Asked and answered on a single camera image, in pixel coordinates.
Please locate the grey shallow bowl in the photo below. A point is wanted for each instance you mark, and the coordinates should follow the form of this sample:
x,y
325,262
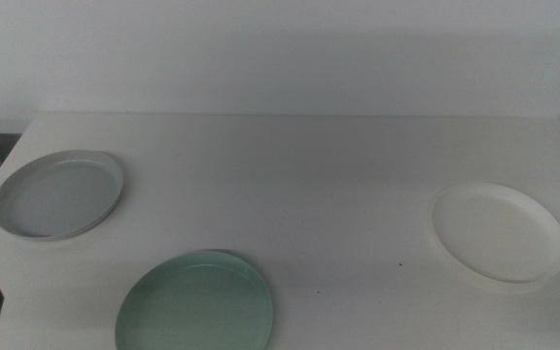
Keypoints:
x,y
56,197

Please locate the pale green shallow bowl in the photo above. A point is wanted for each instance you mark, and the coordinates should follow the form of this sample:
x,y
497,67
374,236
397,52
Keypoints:
x,y
197,306

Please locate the white shallow bowl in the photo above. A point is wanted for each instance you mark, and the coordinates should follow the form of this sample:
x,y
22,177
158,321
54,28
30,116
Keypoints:
x,y
496,233

